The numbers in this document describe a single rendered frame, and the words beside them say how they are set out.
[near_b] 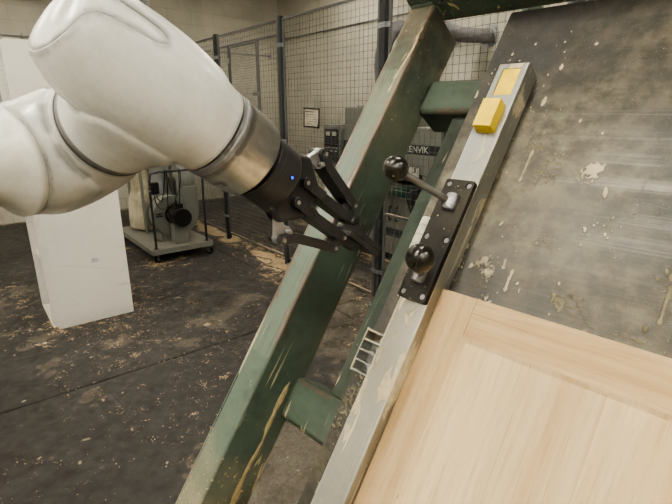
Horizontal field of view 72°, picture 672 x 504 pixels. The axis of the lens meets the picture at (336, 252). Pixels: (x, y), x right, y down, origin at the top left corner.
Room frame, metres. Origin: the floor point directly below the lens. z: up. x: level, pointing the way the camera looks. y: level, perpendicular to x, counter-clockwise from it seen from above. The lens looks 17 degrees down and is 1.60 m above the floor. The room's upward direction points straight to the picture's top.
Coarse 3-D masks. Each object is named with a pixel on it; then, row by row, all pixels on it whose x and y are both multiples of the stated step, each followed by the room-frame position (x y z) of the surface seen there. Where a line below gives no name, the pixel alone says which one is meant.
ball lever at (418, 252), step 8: (416, 248) 0.55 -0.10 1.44; (424, 248) 0.55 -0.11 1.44; (408, 256) 0.55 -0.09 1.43; (416, 256) 0.54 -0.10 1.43; (424, 256) 0.54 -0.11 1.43; (432, 256) 0.54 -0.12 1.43; (408, 264) 0.55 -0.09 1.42; (416, 264) 0.54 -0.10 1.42; (424, 264) 0.54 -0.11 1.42; (432, 264) 0.54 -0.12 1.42; (416, 272) 0.55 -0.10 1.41; (424, 272) 0.55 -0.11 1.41; (416, 280) 0.63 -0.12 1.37; (424, 280) 0.63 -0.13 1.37
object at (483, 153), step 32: (512, 64) 0.80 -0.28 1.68; (512, 96) 0.76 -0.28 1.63; (512, 128) 0.76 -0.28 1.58; (480, 160) 0.72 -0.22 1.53; (480, 192) 0.70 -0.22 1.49; (448, 256) 0.65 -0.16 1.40; (448, 288) 0.65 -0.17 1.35; (416, 320) 0.61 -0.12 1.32; (384, 352) 0.61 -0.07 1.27; (384, 384) 0.58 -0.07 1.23; (352, 416) 0.57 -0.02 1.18; (384, 416) 0.55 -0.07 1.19; (352, 448) 0.54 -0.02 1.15; (352, 480) 0.51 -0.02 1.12
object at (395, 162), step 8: (392, 160) 0.66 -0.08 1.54; (400, 160) 0.66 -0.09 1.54; (384, 168) 0.67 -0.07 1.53; (392, 168) 0.66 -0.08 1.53; (400, 168) 0.66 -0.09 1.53; (408, 168) 0.67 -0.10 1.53; (392, 176) 0.66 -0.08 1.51; (400, 176) 0.66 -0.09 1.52; (408, 176) 0.68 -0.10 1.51; (416, 184) 0.68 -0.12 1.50; (424, 184) 0.68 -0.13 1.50; (432, 192) 0.68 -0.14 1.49; (440, 192) 0.69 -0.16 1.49; (448, 200) 0.69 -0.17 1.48; (456, 200) 0.68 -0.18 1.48; (448, 208) 0.68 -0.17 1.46
